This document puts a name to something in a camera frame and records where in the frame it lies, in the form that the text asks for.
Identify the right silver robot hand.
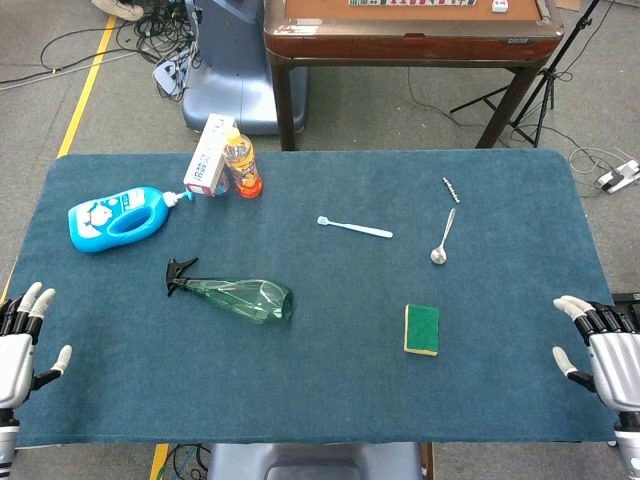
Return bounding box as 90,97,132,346
552,294,640,414

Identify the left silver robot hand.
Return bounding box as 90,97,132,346
0,281,73,411

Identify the green transparent spray bottle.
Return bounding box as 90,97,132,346
166,257,295,326

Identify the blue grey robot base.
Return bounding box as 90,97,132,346
182,0,309,136

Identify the blue pump detergent bottle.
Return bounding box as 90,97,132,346
67,185,195,254

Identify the black tripod stand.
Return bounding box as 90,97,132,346
449,0,601,149

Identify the orange drink bottle yellow cap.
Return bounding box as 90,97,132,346
222,127,264,200

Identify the black device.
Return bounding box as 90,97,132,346
612,292,640,321

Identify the white power strip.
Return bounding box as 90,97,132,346
597,158,640,194
152,47,201,96

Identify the green yellow sponge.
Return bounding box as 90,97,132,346
403,303,441,357

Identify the metal spoon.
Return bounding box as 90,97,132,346
430,207,457,266

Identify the white pink cardboard box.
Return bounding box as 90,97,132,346
183,112,237,198

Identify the light blue toothbrush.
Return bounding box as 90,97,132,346
316,215,394,240

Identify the blue table cloth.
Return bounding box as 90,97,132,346
7,148,619,448

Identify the grey robot torso base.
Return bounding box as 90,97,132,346
207,442,426,480

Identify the brown mahjong table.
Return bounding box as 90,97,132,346
263,0,566,151

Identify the row of face-up mahjong tiles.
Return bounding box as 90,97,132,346
348,0,477,8

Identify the black cable tangle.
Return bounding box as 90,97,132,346
132,0,201,101

